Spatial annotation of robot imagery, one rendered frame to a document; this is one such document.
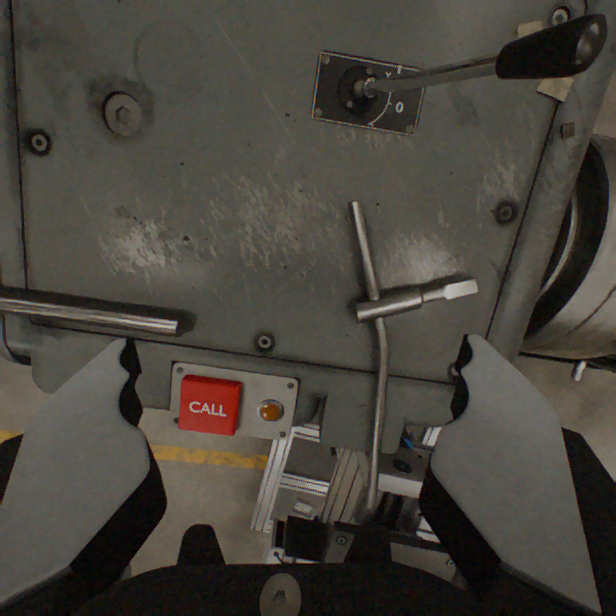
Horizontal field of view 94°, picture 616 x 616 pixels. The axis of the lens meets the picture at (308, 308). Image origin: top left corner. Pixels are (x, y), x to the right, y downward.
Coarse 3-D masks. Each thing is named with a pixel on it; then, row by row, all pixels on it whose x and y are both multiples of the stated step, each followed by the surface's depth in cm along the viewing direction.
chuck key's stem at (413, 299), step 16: (416, 288) 27; (432, 288) 27; (448, 288) 26; (464, 288) 26; (352, 304) 28; (368, 304) 27; (384, 304) 26; (400, 304) 26; (416, 304) 26; (368, 320) 27
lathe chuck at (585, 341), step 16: (608, 304) 32; (592, 320) 33; (608, 320) 33; (576, 336) 35; (592, 336) 35; (608, 336) 35; (528, 352) 44; (544, 352) 41; (560, 352) 40; (576, 352) 39; (592, 352) 38; (608, 352) 38
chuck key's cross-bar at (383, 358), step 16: (352, 208) 25; (352, 224) 26; (368, 240) 26; (368, 256) 26; (368, 272) 26; (368, 288) 27; (384, 320) 27; (384, 336) 28; (384, 352) 28; (384, 368) 28; (384, 384) 29; (384, 400) 29; (368, 480) 32; (368, 496) 32
